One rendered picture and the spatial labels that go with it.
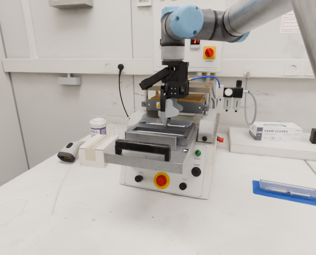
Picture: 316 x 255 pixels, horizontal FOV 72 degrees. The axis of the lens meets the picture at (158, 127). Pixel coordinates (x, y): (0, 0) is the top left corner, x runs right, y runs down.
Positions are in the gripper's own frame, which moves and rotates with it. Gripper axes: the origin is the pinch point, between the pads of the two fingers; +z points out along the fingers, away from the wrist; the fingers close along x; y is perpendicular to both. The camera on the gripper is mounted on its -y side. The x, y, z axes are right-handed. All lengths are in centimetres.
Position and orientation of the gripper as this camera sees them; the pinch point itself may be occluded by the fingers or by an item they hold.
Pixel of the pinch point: (165, 120)
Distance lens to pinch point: 76.9
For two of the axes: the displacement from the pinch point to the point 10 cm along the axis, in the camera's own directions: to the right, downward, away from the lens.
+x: 3.0, -2.9, 9.1
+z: 0.0, 9.5, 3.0
